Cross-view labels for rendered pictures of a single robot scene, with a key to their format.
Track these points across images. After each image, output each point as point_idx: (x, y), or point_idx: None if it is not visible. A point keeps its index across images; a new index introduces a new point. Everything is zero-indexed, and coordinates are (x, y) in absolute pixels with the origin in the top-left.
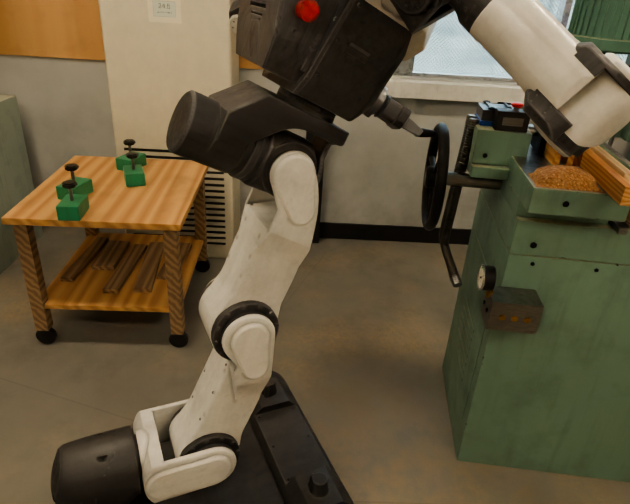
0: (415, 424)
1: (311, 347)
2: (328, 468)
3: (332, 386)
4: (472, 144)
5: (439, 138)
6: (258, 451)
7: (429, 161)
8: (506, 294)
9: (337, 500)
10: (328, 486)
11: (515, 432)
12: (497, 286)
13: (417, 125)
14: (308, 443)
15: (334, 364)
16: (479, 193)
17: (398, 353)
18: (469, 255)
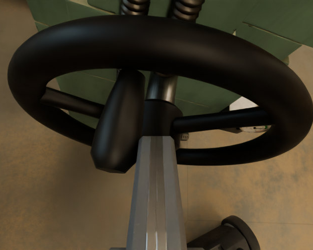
0: (133, 168)
1: (33, 247)
2: (223, 246)
3: (91, 227)
4: (216, 8)
5: (294, 110)
6: None
7: (43, 104)
8: (243, 107)
9: (245, 242)
10: (237, 247)
11: None
12: (231, 109)
13: (175, 166)
14: None
15: (63, 223)
16: (40, 28)
17: (54, 163)
18: (80, 89)
